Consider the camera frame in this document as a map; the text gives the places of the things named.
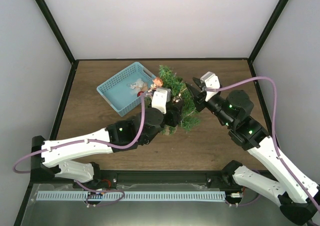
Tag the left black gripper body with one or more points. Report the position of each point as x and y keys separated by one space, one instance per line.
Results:
x=174 y=119

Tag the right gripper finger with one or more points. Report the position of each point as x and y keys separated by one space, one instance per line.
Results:
x=199 y=83
x=194 y=93

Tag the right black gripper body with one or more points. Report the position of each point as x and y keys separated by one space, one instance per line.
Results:
x=200 y=101

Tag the small green christmas tree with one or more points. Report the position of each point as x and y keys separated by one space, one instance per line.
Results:
x=176 y=83

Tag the gingerbread figure ornament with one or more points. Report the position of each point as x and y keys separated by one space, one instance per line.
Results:
x=157 y=83

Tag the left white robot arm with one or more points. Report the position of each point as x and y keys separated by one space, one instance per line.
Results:
x=58 y=157

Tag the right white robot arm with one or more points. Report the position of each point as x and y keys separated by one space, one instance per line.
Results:
x=296 y=195

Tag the red ball ornament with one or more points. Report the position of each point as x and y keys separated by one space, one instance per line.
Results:
x=140 y=93

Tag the blue plastic basket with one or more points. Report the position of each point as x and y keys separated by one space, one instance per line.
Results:
x=118 y=95

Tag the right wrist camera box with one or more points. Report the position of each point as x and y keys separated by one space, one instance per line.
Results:
x=209 y=84

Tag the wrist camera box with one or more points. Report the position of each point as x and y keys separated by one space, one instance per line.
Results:
x=209 y=84
x=160 y=97

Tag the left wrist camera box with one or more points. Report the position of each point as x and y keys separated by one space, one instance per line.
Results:
x=160 y=97

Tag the black aluminium front rail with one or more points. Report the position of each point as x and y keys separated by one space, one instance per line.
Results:
x=114 y=178

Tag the black frame post right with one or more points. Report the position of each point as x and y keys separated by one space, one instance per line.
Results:
x=279 y=8

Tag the black frame post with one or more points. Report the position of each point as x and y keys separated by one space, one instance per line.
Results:
x=279 y=8
x=42 y=5

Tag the light blue cable duct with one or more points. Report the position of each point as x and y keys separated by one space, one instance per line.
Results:
x=134 y=196

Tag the black frame post left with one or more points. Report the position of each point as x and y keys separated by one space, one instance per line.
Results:
x=42 y=5

